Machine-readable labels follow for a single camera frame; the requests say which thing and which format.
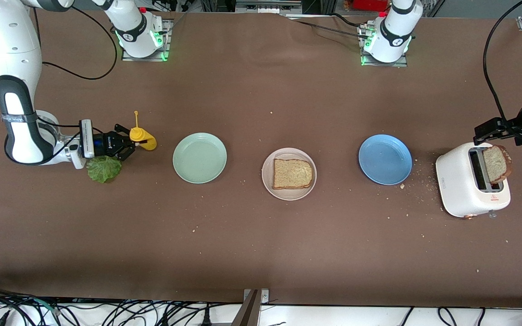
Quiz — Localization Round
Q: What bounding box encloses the yellow mustard squeeze bottle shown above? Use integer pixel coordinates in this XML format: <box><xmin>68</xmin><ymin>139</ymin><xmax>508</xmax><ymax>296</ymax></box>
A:
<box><xmin>130</xmin><ymin>111</ymin><xmax>158</xmax><ymax>151</ymax></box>

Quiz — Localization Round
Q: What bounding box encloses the brown bread slice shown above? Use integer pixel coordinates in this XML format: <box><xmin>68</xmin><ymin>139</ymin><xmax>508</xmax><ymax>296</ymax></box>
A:
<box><xmin>273</xmin><ymin>158</ymin><xmax>314</xmax><ymax>190</ymax></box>
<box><xmin>482</xmin><ymin>145</ymin><xmax>513</xmax><ymax>184</ymax></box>

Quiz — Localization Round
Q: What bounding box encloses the pale green plate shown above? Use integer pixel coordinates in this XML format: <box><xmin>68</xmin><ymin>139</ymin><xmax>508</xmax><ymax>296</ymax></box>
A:
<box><xmin>173</xmin><ymin>132</ymin><xmax>227</xmax><ymax>184</ymax></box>

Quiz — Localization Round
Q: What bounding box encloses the blue plate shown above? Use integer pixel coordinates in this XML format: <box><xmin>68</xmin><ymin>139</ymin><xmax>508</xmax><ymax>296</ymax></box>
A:
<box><xmin>358</xmin><ymin>134</ymin><xmax>413</xmax><ymax>186</ymax></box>

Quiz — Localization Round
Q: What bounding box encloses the beige plate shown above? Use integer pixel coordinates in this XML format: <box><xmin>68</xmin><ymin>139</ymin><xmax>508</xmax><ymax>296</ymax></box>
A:
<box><xmin>261</xmin><ymin>148</ymin><xmax>317</xmax><ymax>201</ymax></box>

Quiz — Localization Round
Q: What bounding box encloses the green lettuce leaf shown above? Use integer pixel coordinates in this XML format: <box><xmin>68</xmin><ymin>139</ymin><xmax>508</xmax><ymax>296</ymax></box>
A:
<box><xmin>87</xmin><ymin>155</ymin><xmax>122</xmax><ymax>184</ymax></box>

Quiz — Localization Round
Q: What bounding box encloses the white toaster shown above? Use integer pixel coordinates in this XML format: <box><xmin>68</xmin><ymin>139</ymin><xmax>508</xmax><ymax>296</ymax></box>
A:
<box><xmin>435</xmin><ymin>142</ymin><xmax>512</xmax><ymax>219</ymax></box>

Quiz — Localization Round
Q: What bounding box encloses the brown table cover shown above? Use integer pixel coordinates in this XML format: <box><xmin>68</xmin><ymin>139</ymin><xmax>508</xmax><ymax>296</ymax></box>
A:
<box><xmin>0</xmin><ymin>9</ymin><xmax>522</xmax><ymax>308</ymax></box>

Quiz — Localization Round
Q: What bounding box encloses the red box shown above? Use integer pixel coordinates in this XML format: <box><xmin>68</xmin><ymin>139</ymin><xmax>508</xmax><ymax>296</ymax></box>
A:
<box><xmin>352</xmin><ymin>0</ymin><xmax>388</xmax><ymax>12</ymax></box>

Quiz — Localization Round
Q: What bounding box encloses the grey metal bar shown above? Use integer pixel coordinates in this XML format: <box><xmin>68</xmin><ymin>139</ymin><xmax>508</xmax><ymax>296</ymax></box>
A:
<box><xmin>232</xmin><ymin>290</ymin><xmax>260</xmax><ymax>326</ymax></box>

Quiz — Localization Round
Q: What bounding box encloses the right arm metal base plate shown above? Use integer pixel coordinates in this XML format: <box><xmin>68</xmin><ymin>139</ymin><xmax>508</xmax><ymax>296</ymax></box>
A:
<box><xmin>121</xmin><ymin>19</ymin><xmax>171</xmax><ymax>62</ymax></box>

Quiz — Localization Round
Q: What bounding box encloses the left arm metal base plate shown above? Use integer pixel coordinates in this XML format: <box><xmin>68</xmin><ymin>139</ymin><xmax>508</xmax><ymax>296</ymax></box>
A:
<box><xmin>361</xmin><ymin>23</ymin><xmax>409</xmax><ymax>67</ymax></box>

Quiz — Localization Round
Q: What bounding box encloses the black cable tangle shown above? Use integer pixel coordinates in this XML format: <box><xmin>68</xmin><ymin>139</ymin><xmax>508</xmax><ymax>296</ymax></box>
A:
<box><xmin>0</xmin><ymin>284</ymin><xmax>243</xmax><ymax>326</ymax></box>

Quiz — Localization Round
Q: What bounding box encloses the black table cable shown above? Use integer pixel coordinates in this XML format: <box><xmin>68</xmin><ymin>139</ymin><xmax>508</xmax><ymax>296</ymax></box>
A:
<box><xmin>280</xmin><ymin>12</ymin><xmax>372</xmax><ymax>42</ymax></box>

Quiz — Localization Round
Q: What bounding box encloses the aluminium frame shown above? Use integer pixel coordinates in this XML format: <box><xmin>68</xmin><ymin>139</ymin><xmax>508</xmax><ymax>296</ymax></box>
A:
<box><xmin>235</xmin><ymin>0</ymin><xmax>302</xmax><ymax>14</ymax></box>

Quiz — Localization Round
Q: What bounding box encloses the silver bracket plate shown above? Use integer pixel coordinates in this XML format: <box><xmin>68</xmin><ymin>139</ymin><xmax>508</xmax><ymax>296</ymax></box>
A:
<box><xmin>244</xmin><ymin>289</ymin><xmax>270</xmax><ymax>305</ymax></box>

